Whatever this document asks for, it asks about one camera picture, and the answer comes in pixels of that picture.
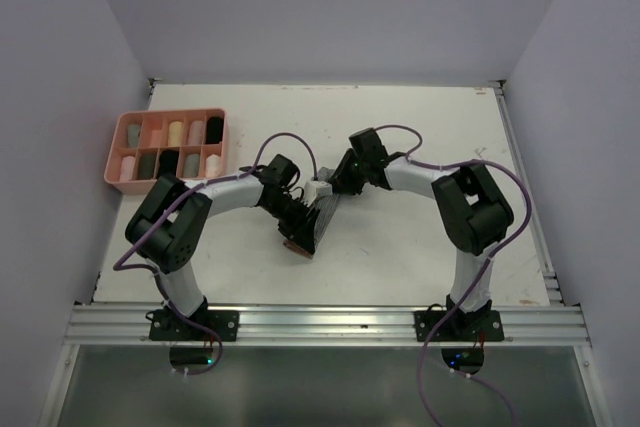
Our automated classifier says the olive rolled cloth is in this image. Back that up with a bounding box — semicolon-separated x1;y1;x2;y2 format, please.
137;152;156;180

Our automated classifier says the beige navy-trimmed underwear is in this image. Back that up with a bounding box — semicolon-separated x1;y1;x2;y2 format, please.
166;121;184;147

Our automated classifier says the aluminium mounting rail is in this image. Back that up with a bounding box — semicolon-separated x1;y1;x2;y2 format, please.
63;303;590;348

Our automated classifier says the black rolled cloth front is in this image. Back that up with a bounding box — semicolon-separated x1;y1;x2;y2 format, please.
156;149;179;178

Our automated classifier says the white rolled cloth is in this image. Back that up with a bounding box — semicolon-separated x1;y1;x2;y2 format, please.
205;154;223;178

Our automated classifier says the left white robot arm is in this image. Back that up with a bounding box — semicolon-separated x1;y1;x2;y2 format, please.
125;155;332;340

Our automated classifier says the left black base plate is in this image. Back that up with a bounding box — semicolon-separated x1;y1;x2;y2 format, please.
145;309;239;342

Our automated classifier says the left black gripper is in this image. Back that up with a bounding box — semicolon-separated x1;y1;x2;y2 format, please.
262;193;320;254

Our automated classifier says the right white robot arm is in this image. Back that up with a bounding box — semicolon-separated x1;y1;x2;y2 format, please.
329;128;514;340

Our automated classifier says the grey rolled cloth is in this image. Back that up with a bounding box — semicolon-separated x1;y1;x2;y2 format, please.
182;153;200;178

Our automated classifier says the pink divided storage tray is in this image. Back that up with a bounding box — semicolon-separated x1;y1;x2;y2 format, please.
104;108;229;195

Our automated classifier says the black rolled cloth back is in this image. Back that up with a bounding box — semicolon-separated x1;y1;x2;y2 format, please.
205;116;225;145

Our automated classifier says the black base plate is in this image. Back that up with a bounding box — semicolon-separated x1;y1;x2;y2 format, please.
145;309;239;342
413;304;505;343

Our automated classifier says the plain grey underwear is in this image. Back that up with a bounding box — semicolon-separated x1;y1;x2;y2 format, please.
126;123;142;149

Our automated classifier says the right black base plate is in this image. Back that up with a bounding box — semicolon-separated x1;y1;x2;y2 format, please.
413;304;505;343

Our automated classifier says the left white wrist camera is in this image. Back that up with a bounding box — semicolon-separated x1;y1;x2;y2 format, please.
303;180;333;205

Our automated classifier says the grey striped underwear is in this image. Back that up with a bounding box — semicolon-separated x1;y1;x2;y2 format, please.
283;193;341;258

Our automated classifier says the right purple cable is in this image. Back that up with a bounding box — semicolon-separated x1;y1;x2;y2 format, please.
375;124;532;427

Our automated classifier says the beige rolled cloth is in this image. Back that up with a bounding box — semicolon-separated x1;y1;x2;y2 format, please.
187;120;205;146

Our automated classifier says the black rolled cloth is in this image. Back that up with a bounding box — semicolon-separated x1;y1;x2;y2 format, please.
156;149;179;178
205;116;225;145

